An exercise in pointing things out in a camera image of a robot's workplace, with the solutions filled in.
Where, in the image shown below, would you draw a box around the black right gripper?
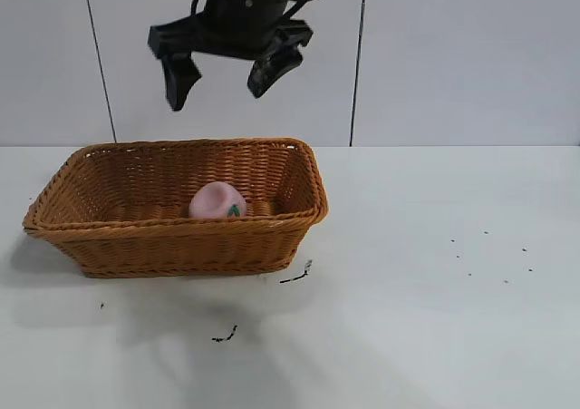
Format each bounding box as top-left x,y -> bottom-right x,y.
148,0 -> 314,112

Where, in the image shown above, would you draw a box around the pink toy peach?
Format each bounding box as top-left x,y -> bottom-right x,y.
188,181 -> 248,219

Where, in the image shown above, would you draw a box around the brown woven wicker basket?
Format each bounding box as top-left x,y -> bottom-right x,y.
22,137 -> 330,279

